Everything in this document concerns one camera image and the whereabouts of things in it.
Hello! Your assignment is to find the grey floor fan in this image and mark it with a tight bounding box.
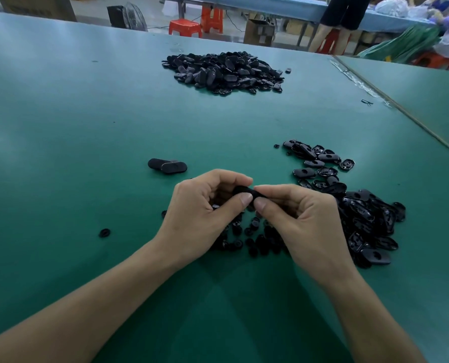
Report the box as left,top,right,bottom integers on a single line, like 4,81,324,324
107,4,148,32

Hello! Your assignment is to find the red plastic stool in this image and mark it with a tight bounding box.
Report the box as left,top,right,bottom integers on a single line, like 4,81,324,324
319,28,354,55
414,51,449,70
169,19,203,38
200,4,224,34

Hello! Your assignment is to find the pile of small black buttons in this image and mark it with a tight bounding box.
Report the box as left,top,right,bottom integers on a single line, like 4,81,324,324
161,200,290,258

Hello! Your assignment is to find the person's right hand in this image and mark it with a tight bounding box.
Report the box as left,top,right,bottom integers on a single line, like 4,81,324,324
253,184,358,288

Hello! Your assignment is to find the small open cardboard box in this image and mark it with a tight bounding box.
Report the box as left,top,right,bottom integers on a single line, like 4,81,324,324
244,19,277,47

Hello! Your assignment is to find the green striped bag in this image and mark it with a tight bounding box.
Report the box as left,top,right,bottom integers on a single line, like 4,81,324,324
358,25,441,64

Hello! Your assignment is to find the person's left hand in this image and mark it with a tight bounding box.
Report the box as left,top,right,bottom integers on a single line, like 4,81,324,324
152,169,254,267

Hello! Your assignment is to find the large brown cardboard box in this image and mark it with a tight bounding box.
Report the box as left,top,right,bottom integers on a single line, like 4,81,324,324
0,0,78,22

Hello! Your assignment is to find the person's left forearm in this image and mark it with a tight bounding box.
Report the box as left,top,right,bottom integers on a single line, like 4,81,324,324
0,238,188,363

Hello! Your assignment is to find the pile of black oval shells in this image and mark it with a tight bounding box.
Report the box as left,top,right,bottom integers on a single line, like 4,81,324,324
283,140,407,269

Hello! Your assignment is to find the long blue work table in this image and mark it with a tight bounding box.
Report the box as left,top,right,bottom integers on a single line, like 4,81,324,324
145,0,437,35

